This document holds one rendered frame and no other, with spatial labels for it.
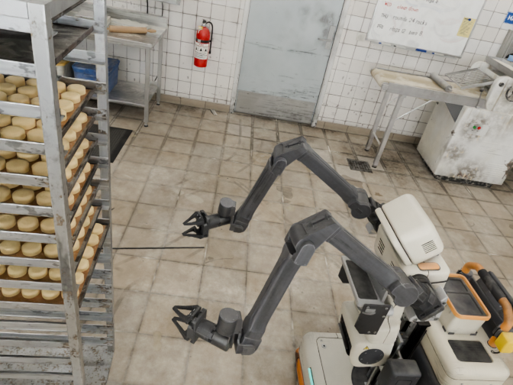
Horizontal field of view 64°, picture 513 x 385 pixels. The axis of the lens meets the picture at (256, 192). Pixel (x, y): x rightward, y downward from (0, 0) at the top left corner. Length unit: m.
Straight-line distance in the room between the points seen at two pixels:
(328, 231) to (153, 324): 1.65
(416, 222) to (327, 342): 1.06
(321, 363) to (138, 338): 1.01
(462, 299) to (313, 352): 0.78
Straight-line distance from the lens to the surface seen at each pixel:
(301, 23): 4.91
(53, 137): 0.99
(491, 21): 5.47
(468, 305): 1.88
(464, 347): 1.85
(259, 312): 1.22
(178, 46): 5.00
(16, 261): 1.30
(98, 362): 2.25
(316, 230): 1.08
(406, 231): 1.42
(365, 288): 1.60
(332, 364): 2.22
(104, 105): 1.43
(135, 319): 2.57
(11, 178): 1.12
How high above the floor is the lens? 2.01
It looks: 33 degrees down
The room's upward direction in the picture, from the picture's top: 12 degrees clockwise
